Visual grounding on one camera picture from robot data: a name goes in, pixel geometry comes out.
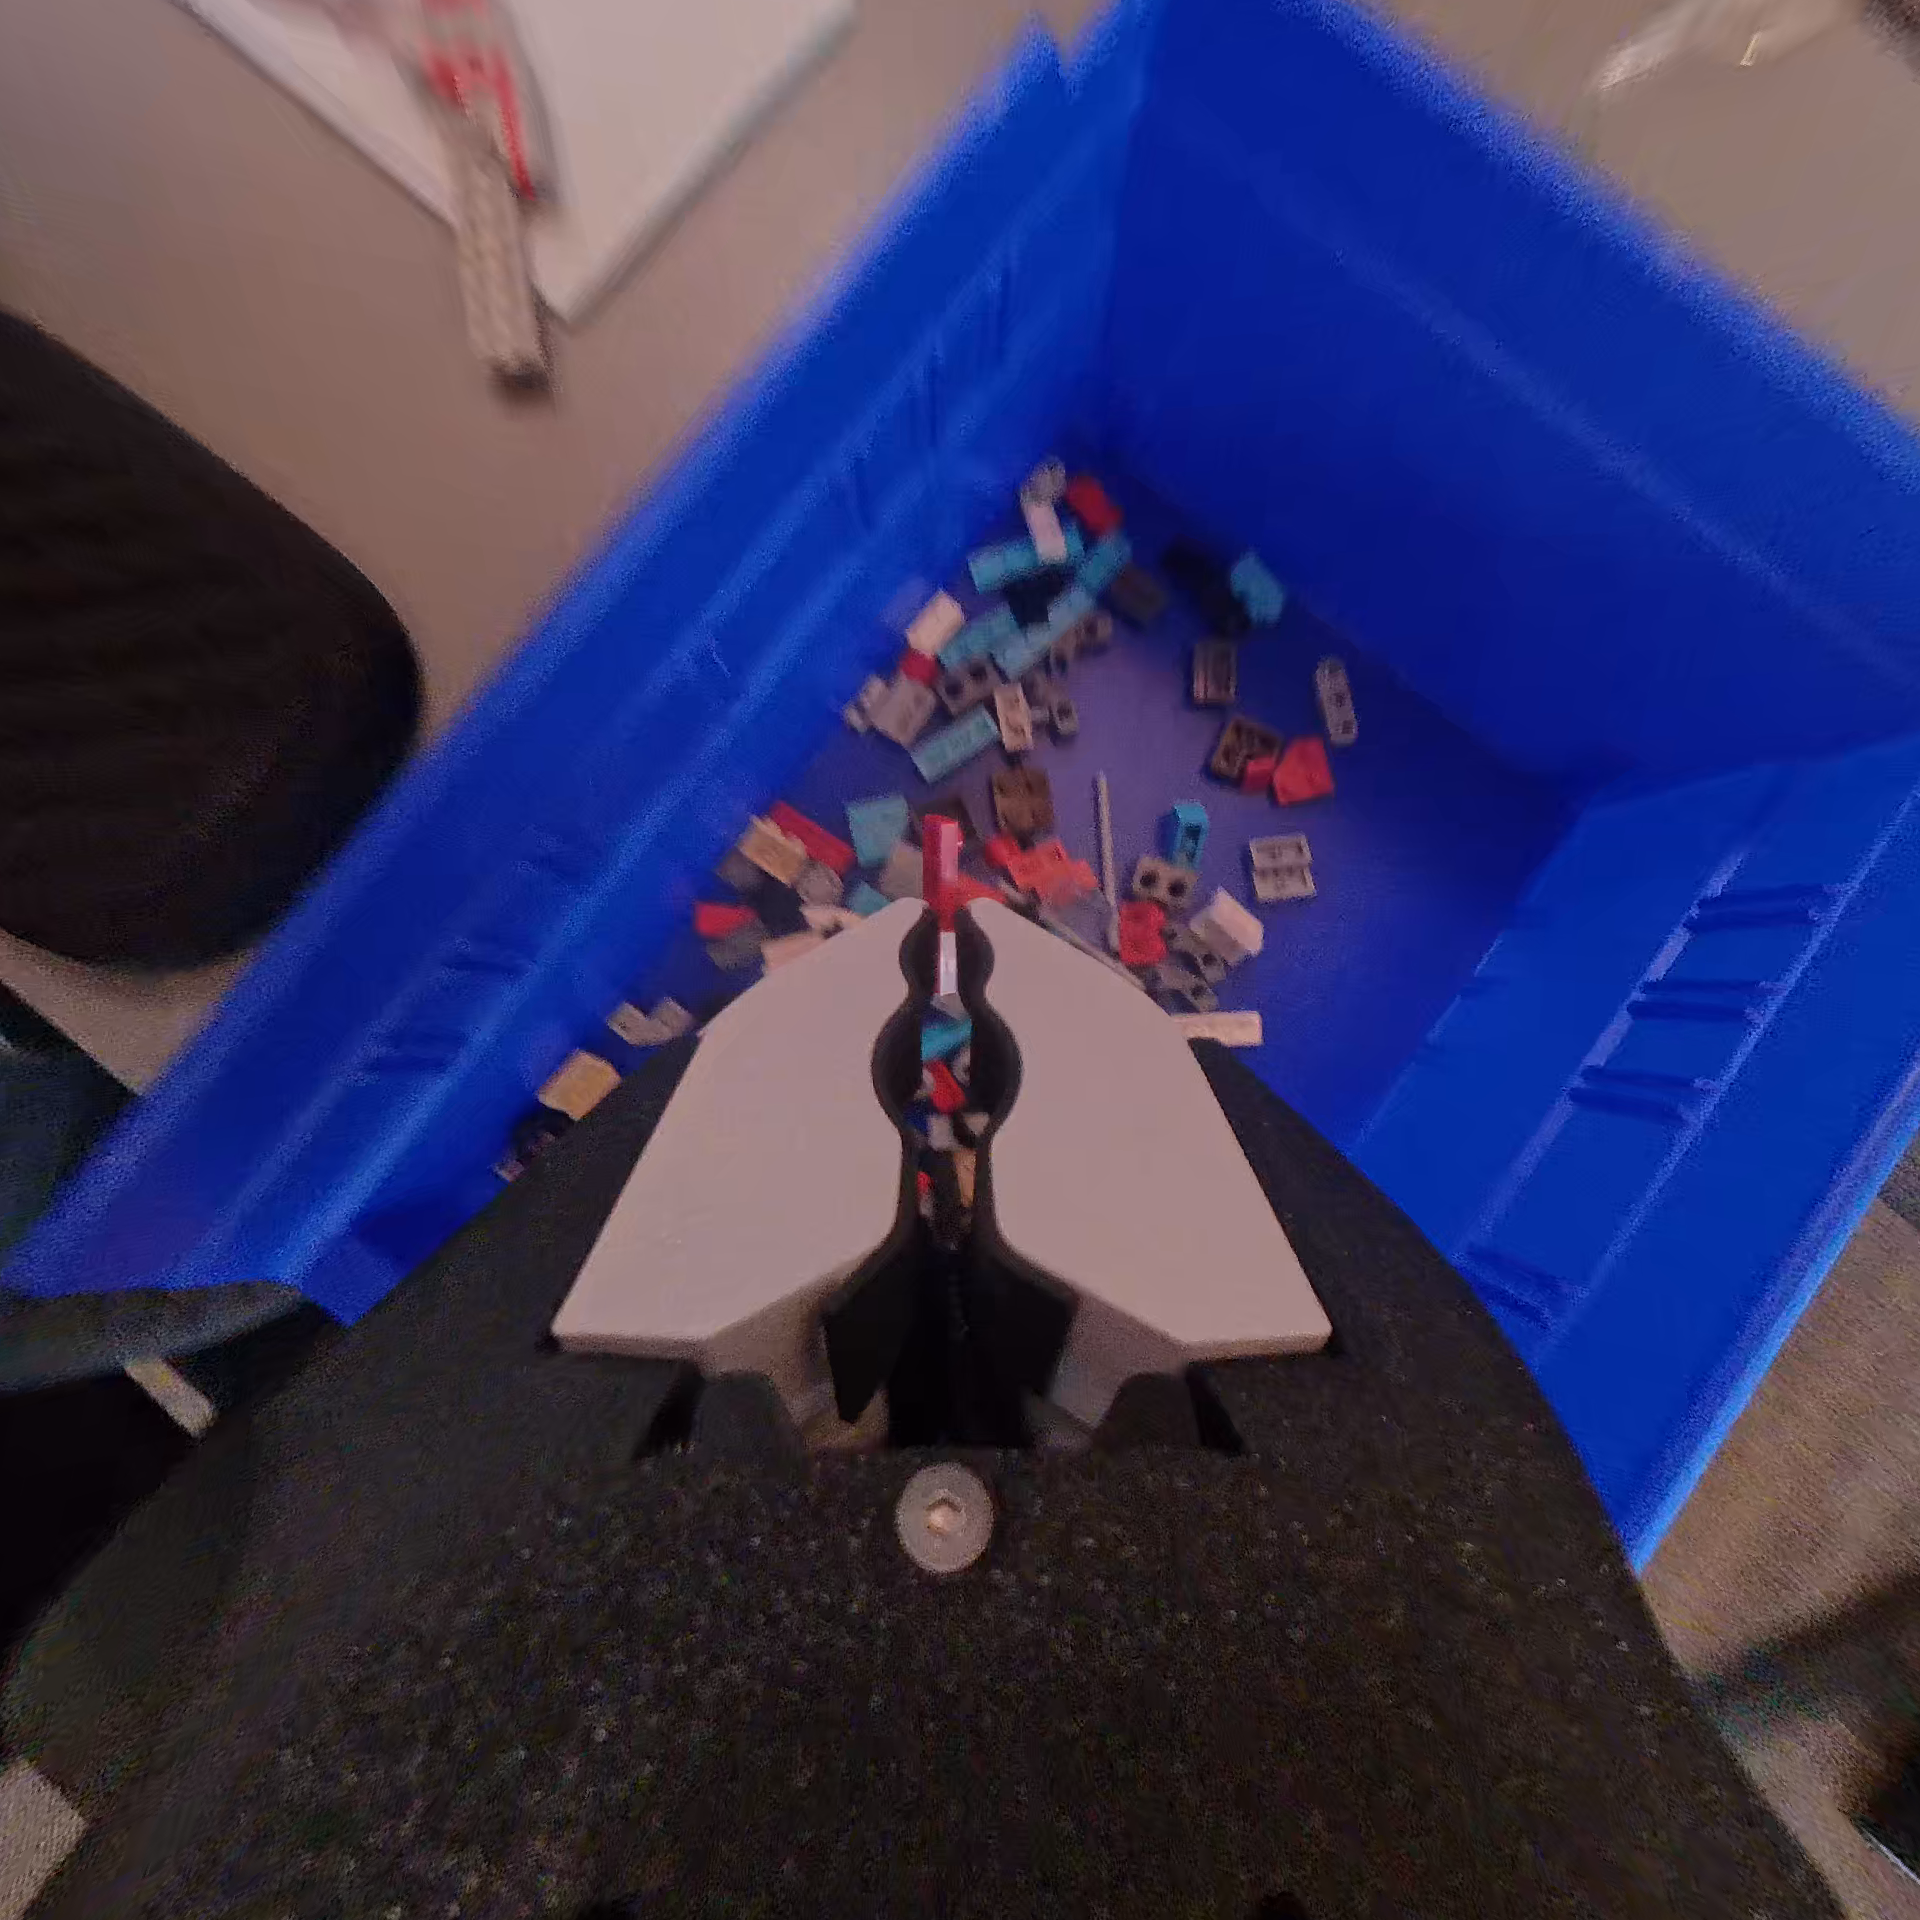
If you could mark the black oval pad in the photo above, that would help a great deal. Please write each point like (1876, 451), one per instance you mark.
(182, 644)

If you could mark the pile of lego bricks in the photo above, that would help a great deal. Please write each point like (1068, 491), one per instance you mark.
(960, 744)

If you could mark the red and white lego piece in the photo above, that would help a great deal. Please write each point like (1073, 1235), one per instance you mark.
(942, 863)

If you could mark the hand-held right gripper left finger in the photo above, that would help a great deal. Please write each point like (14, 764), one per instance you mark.
(750, 1171)

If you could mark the large blue plastic bin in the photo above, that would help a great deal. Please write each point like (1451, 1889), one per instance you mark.
(1425, 376)

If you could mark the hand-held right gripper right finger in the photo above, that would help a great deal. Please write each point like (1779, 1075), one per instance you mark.
(1142, 1171)

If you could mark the white instruction booklet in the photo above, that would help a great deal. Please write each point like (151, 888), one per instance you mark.
(674, 135)

